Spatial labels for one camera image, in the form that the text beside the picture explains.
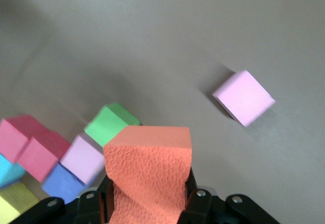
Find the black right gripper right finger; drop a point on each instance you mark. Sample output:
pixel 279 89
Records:
pixel 208 206

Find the orange foam cube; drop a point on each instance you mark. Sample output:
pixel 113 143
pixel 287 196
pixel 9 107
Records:
pixel 147 158

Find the light pink foam cube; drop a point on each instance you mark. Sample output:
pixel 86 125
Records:
pixel 243 98

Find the yellow foam cube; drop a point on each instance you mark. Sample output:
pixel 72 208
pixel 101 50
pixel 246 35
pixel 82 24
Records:
pixel 15 203

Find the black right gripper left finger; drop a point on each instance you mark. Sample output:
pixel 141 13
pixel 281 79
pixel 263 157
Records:
pixel 83 206

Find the purple foam cube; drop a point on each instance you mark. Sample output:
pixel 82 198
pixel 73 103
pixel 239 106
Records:
pixel 61 187

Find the red foam cube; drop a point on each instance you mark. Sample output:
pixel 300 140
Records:
pixel 12 135
pixel 38 160

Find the light blue foam cube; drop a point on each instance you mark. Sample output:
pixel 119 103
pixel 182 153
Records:
pixel 7 173

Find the green foam cube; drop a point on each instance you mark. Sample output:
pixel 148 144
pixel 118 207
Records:
pixel 109 125

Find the brown table cover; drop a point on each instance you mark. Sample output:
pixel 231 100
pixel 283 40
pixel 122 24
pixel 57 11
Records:
pixel 162 31

